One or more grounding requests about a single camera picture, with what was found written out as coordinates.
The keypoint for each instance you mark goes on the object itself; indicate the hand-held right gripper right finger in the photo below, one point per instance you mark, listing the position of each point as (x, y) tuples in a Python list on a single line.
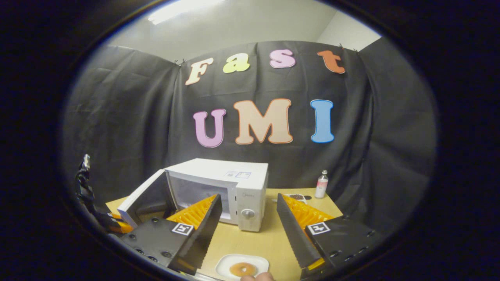
[(297, 238)]

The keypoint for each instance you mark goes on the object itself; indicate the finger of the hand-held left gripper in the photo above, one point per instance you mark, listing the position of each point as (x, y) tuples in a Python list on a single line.
[(122, 227), (116, 215)]

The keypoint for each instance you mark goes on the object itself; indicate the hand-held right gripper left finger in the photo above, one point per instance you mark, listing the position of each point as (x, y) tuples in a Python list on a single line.
[(205, 234)]

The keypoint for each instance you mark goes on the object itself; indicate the glazed donut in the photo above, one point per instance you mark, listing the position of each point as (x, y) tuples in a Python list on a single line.
[(233, 270)]

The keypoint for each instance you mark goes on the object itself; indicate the white microwave oven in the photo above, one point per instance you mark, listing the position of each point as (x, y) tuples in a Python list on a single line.
[(250, 187)]

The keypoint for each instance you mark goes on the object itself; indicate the white plate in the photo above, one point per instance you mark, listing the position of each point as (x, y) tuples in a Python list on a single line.
[(224, 267)]

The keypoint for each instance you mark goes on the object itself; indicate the small white dish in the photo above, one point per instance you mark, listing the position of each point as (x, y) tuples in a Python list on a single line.
[(300, 196)]

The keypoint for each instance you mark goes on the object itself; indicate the small clear bottle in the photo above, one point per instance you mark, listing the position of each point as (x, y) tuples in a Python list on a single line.
[(321, 187)]

